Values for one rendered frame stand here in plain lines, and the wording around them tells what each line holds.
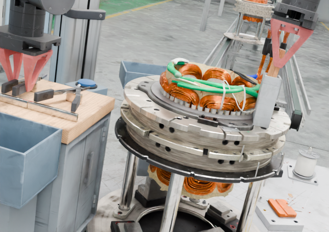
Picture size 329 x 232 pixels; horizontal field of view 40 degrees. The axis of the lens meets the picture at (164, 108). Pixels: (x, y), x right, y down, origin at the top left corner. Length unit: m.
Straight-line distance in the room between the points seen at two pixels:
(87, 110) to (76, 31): 0.42
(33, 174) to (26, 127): 0.10
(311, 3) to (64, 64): 0.68
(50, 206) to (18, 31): 0.29
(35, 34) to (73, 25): 0.41
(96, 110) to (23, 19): 0.20
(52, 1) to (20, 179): 0.26
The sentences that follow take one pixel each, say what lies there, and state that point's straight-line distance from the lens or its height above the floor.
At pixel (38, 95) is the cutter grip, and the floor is 1.09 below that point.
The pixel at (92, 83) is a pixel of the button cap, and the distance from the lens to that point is 1.02.
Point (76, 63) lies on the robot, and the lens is 1.20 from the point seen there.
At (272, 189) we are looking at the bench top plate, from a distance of 1.31.
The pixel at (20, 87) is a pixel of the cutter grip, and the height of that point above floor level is 1.09.
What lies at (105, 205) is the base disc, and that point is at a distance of 1.02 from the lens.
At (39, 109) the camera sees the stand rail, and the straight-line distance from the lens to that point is 0.76.
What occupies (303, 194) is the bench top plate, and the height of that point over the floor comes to 0.78.
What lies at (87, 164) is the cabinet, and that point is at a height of 0.95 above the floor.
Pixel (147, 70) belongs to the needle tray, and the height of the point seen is 1.05.
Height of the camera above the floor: 1.34
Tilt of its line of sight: 19 degrees down
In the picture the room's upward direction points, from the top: 11 degrees clockwise
